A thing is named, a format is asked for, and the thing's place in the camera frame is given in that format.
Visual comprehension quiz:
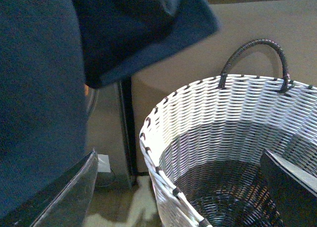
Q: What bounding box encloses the white woven laundry basket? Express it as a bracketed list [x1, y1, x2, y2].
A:
[140, 75, 317, 227]

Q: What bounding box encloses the dark navy blue garment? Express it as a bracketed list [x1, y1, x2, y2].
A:
[0, 0, 219, 217]

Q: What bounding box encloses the grey front-load washing machine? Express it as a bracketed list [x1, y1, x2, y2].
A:
[85, 82, 137, 189]

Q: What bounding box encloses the white paper label tag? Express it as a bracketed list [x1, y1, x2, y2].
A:
[98, 154, 111, 173]

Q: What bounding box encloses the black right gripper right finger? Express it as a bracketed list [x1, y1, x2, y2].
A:
[260, 149, 317, 227]

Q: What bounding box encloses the black basket handle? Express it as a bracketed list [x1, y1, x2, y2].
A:
[217, 39, 295, 96]

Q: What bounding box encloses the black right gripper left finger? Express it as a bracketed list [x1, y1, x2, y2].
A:
[0, 150, 98, 227]

